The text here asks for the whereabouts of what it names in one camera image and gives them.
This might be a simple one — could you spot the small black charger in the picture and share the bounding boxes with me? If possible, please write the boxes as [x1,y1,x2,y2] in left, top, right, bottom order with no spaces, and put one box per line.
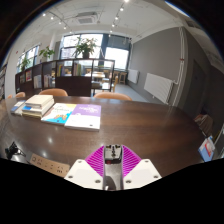
[104,143,124,165]

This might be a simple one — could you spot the thin white book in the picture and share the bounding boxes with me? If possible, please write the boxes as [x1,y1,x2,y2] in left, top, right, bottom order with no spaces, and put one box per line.
[13,103,27,118]

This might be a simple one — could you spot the medium potted plant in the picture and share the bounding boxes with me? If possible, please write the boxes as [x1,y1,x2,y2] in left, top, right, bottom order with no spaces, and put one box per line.
[38,46,56,62]

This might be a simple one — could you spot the purple and white book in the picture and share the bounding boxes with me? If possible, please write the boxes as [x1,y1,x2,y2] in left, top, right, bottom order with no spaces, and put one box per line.
[64,103,102,132]

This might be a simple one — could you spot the black power strip cable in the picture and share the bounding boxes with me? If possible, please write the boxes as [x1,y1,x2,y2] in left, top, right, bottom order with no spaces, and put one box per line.
[4,141,33,161]

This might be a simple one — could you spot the large window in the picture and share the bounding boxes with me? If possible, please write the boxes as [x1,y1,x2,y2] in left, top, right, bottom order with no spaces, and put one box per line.
[59,32,131,70]

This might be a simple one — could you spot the blue picture book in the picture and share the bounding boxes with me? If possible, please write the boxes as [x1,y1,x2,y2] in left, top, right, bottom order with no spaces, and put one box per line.
[197,135,217,163]

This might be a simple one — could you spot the side window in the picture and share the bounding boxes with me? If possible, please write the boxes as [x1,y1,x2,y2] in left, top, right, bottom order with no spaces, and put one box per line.
[15,44,41,73]

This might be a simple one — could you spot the black power strip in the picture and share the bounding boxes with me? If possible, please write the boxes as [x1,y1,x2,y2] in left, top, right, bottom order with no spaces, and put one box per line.
[29,152,72,178]

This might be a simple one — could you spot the light blue illustrated book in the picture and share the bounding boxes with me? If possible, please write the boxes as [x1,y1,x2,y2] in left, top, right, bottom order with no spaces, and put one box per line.
[40,102,78,127]

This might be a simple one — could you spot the large potted plant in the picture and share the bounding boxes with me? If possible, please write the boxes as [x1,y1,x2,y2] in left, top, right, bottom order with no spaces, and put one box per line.
[73,36,98,59]

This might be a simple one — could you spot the dark divider shelf unit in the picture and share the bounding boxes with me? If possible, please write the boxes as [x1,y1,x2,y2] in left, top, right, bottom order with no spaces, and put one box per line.
[14,58,116,98]

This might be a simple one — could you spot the stack of books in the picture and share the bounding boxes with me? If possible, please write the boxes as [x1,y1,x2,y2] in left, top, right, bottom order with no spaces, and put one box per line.
[21,94,55,119]

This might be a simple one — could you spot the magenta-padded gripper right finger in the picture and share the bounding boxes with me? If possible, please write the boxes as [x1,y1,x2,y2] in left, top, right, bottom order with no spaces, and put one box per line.
[113,145,163,191]

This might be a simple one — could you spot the dark grey door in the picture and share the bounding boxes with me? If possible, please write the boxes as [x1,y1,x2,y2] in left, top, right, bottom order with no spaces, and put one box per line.
[183,59,208,119]

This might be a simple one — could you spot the brown chair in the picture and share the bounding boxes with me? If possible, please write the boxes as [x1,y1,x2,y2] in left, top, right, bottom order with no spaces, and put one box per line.
[194,113,214,137]

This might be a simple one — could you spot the ceiling air conditioner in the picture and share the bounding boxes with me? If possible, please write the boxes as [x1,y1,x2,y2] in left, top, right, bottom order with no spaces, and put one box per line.
[73,11,99,25]

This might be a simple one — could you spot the small potted plant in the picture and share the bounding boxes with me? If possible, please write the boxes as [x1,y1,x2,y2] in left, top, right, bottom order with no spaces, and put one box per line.
[19,56,32,72]

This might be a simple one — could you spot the small white radiator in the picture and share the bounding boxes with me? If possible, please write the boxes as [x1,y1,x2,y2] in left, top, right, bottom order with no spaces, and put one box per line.
[127,68,140,85]

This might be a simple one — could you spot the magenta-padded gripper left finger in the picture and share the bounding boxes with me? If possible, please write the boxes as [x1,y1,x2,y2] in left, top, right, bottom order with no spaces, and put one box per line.
[64,145,114,191]

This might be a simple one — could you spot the large white radiator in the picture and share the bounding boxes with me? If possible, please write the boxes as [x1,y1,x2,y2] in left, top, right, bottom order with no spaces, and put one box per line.
[143,72,175,105]

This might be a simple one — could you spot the wall bookshelf unit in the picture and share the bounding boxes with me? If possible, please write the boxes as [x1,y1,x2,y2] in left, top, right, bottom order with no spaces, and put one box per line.
[0,64,8,101]

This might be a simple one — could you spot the ceiling spotlights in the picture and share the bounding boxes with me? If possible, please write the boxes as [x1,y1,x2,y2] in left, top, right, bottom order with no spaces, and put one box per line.
[41,0,131,31]

